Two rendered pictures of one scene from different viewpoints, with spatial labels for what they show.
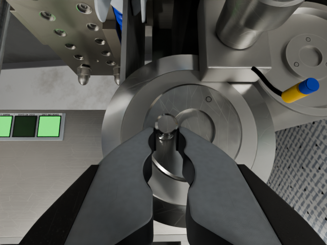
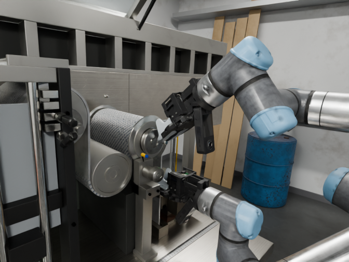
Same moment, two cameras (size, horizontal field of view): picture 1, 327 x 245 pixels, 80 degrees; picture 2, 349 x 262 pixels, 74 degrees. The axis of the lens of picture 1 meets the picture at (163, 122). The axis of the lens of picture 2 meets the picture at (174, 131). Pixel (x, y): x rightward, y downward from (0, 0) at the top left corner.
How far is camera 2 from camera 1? 0.58 m
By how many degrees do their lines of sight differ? 46
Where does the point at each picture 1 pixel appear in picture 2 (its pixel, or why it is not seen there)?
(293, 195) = not seen: hidden behind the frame
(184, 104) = (156, 148)
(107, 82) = not seen: hidden behind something
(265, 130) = (131, 145)
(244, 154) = (138, 136)
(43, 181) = (155, 101)
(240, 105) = (137, 151)
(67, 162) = (146, 110)
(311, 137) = (76, 146)
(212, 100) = (149, 150)
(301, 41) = (116, 179)
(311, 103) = (113, 157)
